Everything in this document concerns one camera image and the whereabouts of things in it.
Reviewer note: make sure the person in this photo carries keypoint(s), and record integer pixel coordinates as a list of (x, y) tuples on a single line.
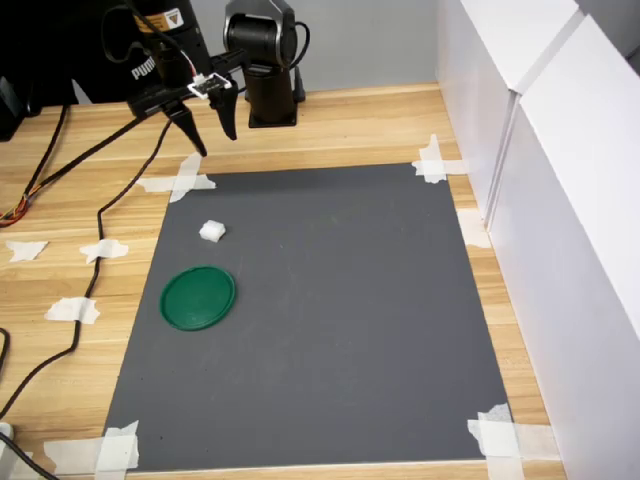
[(50, 40)]

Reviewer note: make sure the round green lid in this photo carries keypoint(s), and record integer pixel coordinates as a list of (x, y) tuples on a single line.
[(198, 298)]

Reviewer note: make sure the small camera circuit board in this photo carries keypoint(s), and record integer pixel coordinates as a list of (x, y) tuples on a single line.
[(210, 85)]

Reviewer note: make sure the black device box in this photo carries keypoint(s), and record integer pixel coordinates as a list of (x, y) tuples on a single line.
[(12, 110)]

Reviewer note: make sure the white power adapter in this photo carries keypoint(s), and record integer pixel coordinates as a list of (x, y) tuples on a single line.
[(6, 440)]

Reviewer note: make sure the white tape piece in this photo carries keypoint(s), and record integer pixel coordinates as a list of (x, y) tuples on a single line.
[(500, 440), (432, 167), (72, 310), (115, 447), (182, 182), (102, 250), (475, 230), (25, 250)]

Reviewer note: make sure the white partition panel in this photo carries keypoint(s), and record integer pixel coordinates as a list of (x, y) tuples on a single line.
[(575, 250), (475, 100)]

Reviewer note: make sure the small white plastic terminal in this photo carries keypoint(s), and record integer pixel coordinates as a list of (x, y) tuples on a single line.
[(212, 231)]

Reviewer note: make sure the dark grey mat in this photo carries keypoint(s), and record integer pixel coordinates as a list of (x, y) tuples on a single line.
[(325, 325)]

